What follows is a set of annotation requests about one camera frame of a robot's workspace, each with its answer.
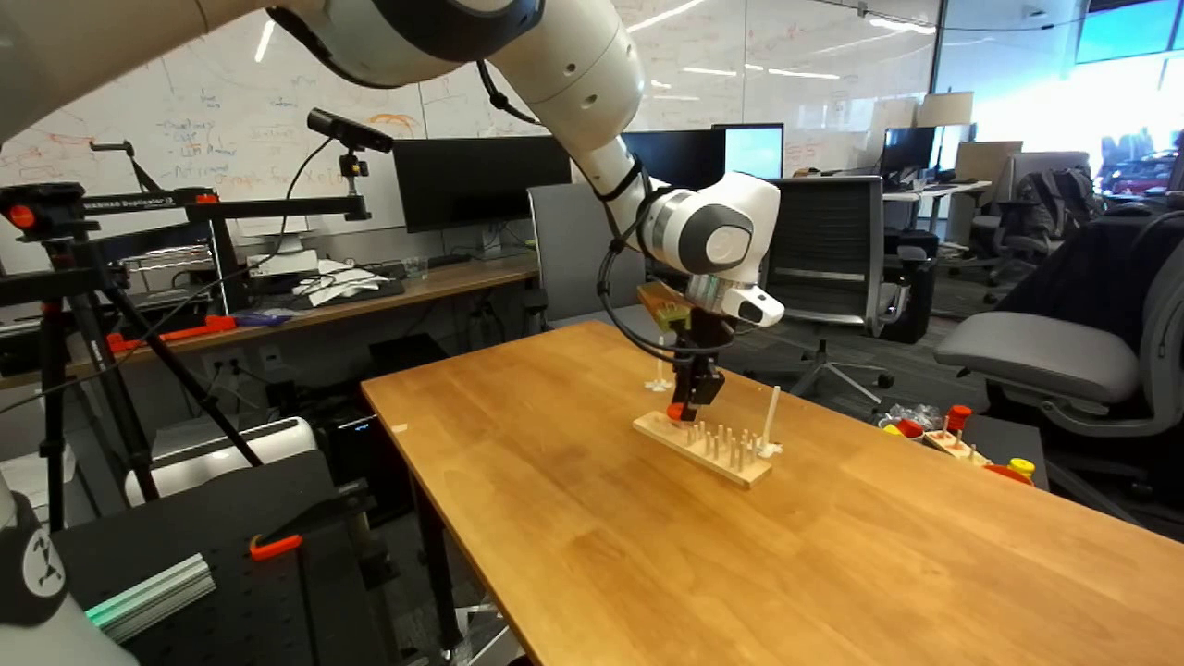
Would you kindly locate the black tripod with boom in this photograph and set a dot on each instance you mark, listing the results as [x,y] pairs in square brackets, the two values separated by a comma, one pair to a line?
[53,356]

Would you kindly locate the clear plastic bag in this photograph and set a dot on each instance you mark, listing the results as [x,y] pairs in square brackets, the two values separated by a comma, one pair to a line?
[906,411]

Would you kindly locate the colourful small toys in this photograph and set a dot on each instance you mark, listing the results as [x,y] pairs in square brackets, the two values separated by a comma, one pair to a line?
[1022,441]

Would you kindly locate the black round cap white logo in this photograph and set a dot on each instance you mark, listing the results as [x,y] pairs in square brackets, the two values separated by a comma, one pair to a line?
[28,568]

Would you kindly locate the gold wrist camera bar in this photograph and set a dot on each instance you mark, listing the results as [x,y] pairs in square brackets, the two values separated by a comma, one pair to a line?
[665,303]

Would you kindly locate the red toy cylinder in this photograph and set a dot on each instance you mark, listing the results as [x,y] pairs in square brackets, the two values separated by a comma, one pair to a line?
[961,415]

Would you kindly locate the beige lamp shade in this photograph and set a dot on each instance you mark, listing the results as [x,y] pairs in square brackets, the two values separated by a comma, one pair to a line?
[943,108]

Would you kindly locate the grey office chair wide seat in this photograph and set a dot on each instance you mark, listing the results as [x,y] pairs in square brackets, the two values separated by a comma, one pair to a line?
[1048,352]

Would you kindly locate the red flat bar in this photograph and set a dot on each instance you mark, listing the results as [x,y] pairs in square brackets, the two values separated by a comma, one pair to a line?
[170,334]

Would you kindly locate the black mesh office chair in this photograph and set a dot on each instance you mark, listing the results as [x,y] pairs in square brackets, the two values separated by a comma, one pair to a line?
[837,247]

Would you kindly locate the wide black monitor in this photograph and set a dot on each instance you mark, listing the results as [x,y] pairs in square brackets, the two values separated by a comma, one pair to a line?
[466,188]

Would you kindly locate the grey padded office chair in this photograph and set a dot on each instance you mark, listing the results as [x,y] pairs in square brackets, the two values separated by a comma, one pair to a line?
[566,262]

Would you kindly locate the yellow toy block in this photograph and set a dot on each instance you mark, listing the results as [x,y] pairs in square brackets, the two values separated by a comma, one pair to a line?
[1022,469]

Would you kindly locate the blue notebook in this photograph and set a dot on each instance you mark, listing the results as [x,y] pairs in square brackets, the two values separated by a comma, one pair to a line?
[263,318]

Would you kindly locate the wooden toy board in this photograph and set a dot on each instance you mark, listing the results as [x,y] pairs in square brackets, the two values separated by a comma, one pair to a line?
[957,445]

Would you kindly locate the black swivel chair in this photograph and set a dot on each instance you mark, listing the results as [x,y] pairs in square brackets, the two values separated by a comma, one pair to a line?
[1040,204]

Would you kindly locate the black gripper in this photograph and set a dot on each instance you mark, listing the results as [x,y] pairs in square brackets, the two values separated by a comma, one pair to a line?
[702,340]

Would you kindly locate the wooden stand with metal pegs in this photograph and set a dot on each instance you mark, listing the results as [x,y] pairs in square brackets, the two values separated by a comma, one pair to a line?
[715,450]

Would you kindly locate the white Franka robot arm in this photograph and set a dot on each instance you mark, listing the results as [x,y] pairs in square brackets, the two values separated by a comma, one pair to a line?
[557,60]

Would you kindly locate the black monitor dark screen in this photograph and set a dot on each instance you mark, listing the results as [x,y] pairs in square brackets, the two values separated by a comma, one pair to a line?
[684,157]

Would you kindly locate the long wooden office desk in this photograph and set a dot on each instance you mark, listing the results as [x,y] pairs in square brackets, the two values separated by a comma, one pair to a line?
[430,288]

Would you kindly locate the black platform top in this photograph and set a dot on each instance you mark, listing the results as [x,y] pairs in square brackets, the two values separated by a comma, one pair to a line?
[245,605]

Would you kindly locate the white flat case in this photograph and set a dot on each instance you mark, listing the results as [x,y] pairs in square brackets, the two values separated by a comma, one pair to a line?
[222,455]

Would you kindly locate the monitor with lit screen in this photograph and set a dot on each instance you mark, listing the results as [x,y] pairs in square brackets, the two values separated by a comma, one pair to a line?
[756,151]

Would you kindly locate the silver aluminium bar green edge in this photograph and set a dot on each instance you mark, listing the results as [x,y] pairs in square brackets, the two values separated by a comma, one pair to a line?
[148,594]

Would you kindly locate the black bar camera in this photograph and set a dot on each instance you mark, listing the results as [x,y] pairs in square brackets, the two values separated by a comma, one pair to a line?
[348,129]

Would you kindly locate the white papers pile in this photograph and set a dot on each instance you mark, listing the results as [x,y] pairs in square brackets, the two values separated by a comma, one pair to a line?
[333,288]

